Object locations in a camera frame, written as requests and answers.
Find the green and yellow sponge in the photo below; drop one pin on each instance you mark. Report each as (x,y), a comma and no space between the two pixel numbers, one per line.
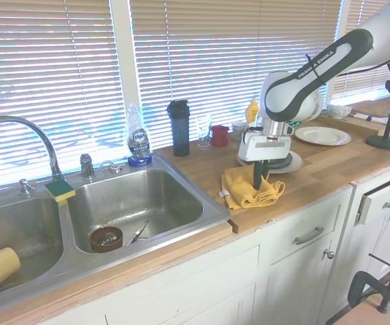
(59,190)

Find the white dinner plate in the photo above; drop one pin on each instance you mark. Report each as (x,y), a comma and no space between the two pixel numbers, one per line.
(323,135)

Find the wooden tray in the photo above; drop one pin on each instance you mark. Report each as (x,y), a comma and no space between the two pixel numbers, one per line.
(374,105)

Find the stainless steel double sink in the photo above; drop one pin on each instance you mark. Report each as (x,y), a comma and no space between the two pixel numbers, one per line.
(141,196)

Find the small patterned bowl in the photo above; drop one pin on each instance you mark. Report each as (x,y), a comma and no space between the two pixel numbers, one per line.
(340,111)

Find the white kitchen base cabinet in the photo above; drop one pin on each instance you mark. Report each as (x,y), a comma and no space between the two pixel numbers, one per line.
(181,287)

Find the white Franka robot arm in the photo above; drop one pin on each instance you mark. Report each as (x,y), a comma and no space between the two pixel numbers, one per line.
(293,94)

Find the brown bowl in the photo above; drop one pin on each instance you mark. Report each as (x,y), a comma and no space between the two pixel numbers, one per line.
(95,243)

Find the silver knife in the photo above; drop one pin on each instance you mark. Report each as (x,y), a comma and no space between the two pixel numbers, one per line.
(137,233)

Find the chrome gooseneck faucet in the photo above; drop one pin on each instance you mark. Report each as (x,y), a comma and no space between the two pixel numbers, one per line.
(47,142)

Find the black shaker bottle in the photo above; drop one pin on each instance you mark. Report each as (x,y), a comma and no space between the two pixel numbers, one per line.
(180,132)

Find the red mug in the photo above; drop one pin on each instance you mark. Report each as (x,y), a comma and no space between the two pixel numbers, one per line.
(219,136)

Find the small clear jar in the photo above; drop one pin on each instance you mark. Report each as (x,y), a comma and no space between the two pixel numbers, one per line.
(239,130)

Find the large cream plate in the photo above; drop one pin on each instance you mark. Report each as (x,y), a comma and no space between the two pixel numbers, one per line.
(297,164)

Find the clear drinking glass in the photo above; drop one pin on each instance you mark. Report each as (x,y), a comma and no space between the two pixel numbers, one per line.
(203,130)

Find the white rolled napkin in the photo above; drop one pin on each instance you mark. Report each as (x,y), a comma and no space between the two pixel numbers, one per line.
(378,119)

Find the dark green table clamp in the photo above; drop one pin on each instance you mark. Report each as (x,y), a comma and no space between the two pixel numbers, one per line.
(357,284)

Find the dark blue plate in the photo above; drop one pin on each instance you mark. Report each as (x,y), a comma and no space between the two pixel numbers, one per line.
(281,163)

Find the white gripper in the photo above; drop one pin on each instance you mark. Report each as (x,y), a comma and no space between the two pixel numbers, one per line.
(266,150)

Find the clear dish soap bottle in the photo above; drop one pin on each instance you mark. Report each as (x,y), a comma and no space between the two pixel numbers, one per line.
(139,142)

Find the silver cabinet knob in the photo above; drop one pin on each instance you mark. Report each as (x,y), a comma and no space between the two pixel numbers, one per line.
(329,254)

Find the chrome sink knob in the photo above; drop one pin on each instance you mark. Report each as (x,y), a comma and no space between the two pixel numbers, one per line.
(25,188)

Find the yellow terry towel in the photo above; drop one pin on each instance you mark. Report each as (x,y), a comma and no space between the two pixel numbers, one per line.
(239,189)

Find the black round-base camera stand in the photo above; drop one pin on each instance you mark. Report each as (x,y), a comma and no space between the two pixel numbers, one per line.
(384,142)

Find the white horizontal window blind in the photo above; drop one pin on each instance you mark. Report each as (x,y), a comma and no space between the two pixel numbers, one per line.
(354,17)
(215,50)
(46,67)

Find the yellow mustard bottle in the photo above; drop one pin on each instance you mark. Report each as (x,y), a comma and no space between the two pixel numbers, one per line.
(253,110)

